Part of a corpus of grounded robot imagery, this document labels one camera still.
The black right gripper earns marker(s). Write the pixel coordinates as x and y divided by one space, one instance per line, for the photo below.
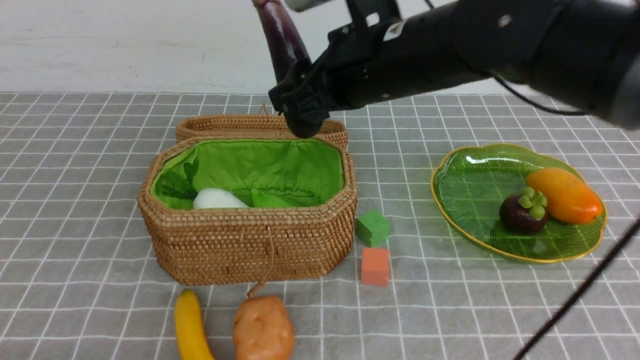
355 71

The purple eggplant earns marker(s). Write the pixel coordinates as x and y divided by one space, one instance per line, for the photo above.
285 44

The white radish with leaves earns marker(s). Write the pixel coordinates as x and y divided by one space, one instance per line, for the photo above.
176 187

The purple mangosteen green calyx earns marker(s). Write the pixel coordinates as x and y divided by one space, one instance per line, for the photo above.
524 212

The yellow banana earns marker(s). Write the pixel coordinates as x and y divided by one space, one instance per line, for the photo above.
191 338

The orange mango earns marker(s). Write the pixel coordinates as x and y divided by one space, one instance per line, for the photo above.
569 199

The light green bitter gourd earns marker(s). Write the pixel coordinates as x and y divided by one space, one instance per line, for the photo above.
262 199

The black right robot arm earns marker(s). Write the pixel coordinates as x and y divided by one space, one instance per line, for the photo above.
583 53

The woven rattan basket green lining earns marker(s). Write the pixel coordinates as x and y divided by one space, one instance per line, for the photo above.
217 246

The green foam cube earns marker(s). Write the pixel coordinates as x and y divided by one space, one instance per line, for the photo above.
372 228

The orange foam cube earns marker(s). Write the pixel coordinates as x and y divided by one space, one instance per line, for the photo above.
375 266

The green glass leaf plate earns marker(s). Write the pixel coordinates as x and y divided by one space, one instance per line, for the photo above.
470 185

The brown potato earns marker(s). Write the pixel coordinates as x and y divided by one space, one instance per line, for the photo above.
263 330

